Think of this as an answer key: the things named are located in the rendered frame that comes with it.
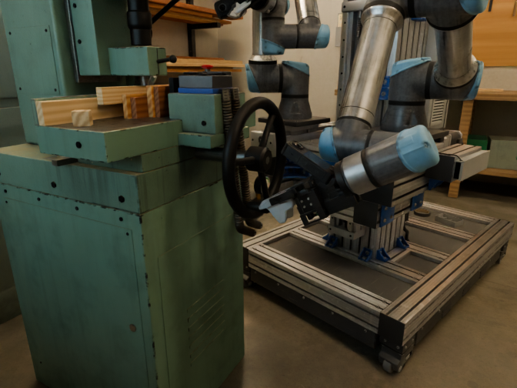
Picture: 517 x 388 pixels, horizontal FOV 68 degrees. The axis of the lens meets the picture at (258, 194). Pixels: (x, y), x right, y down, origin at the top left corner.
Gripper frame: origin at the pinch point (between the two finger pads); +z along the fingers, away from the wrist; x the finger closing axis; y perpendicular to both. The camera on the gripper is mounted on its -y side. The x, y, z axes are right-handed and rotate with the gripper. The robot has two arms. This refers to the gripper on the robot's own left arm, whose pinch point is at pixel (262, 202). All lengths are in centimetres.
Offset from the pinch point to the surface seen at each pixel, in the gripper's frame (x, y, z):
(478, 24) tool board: 336, -40, -63
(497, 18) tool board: 335, -36, -76
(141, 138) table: -10.1, -23.7, 13.6
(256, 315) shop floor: 55, 48, 64
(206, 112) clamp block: 3.3, -23.9, 5.1
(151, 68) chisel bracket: 6.9, -41.7, 16.5
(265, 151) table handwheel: 8.1, -10.2, -1.5
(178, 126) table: 1.7, -24.5, 13.1
